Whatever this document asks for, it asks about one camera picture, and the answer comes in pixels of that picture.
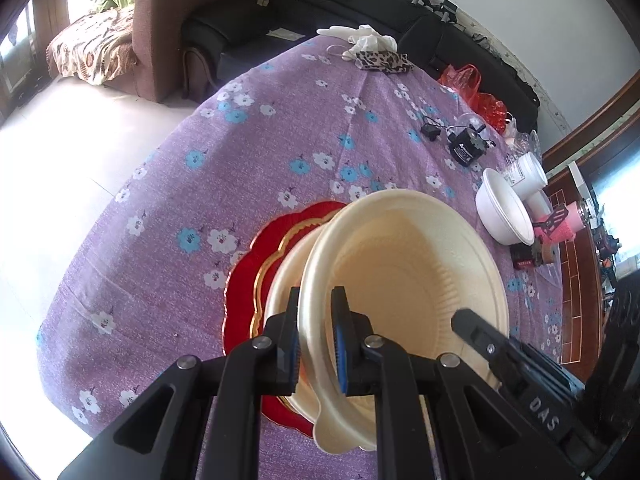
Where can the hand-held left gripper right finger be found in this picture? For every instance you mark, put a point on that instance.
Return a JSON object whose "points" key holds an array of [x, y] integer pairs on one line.
{"points": [[341, 345]]}

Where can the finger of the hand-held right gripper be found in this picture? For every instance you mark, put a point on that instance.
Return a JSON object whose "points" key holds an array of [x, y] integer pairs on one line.
{"points": [[525, 385]]}

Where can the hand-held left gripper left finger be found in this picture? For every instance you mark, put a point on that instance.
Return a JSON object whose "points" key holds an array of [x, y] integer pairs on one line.
{"points": [[295, 345]]}

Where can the cream plastic bowl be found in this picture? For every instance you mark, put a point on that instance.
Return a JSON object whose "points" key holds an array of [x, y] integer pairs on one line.
{"points": [[281, 285], [400, 260]]}

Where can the red gold-rimmed plate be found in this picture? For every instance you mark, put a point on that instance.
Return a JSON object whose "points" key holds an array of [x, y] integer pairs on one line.
{"points": [[245, 280]]}

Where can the wooden brick-pattern cabinet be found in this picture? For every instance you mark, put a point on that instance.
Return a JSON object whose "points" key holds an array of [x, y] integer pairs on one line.
{"points": [[575, 270]]}

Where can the pink thermos with knitted sleeve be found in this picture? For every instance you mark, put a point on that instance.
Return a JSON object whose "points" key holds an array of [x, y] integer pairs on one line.
{"points": [[570, 234]]}

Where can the white foam bowl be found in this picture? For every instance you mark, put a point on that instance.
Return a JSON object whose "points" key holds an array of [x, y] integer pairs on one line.
{"points": [[502, 210]]}

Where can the white flat box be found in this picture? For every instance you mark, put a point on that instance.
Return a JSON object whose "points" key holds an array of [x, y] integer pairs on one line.
{"points": [[580, 185]]}

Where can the purple floral tablecloth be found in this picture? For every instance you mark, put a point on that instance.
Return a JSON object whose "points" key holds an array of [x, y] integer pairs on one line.
{"points": [[175, 185]]}

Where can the white plastic jar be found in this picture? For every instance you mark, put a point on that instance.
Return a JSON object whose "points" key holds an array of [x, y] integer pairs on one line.
{"points": [[527, 175]]}

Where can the small black power adapter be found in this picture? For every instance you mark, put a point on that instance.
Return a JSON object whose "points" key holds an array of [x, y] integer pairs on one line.
{"points": [[431, 131]]}

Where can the large black power adapter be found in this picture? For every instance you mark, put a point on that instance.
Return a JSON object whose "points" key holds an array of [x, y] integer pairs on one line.
{"points": [[467, 146]]}

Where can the clear plastic bag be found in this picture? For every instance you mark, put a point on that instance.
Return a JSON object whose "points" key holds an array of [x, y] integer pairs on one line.
{"points": [[522, 137]]}

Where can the leopard print face mask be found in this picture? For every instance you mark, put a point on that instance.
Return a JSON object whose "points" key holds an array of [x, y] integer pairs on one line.
{"points": [[380, 61]]}

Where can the red plastic bag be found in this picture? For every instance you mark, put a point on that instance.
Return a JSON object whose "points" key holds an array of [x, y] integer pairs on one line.
{"points": [[470, 85]]}

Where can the white gloves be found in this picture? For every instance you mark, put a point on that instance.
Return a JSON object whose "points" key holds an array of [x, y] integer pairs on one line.
{"points": [[365, 37]]}

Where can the white paper sheet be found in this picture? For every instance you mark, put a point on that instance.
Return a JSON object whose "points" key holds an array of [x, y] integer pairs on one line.
{"points": [[285, 34]]}

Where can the black sofa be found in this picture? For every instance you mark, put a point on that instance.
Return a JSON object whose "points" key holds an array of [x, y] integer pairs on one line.
{"points": [[310, 0]]}

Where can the brown armchair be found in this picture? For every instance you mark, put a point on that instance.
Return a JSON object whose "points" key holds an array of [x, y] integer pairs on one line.
{"points": [[160, 25]]}

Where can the floral blanket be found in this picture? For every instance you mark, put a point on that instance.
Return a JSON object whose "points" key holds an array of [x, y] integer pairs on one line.
{"points": [[95, 45]]}

